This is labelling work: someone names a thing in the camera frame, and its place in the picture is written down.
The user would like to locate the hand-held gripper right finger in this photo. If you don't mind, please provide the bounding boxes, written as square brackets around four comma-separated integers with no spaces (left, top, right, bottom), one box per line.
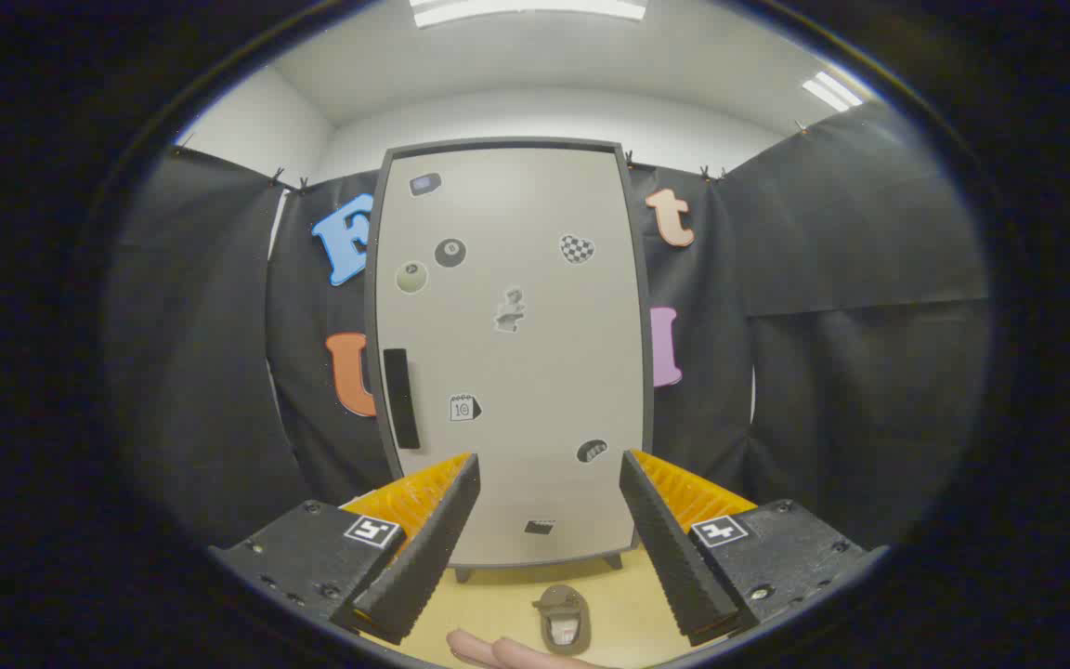
[619,450,891,648]

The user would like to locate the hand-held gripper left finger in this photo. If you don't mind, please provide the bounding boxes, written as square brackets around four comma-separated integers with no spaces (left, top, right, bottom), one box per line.
[210,453,482,647]

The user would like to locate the brown fuzzy slipper shoe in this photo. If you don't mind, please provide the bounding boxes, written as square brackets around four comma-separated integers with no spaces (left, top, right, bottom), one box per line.
[533,584,592,657]

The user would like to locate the grey shoe cabinet door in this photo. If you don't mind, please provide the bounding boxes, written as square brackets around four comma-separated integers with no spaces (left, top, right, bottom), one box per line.
[374,146,649,568]

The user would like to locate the dark grey shoe cabinet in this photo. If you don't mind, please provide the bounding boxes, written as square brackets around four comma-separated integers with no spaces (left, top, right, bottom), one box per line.
[363,137,657,584]

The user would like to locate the black backdrop cloth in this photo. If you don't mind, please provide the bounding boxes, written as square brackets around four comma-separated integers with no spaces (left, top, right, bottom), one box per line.
[103,98,991,549]

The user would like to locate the ceiling light panel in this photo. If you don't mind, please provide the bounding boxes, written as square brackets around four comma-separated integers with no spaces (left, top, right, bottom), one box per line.
[802,71,865,113]
[410,0,649,29]

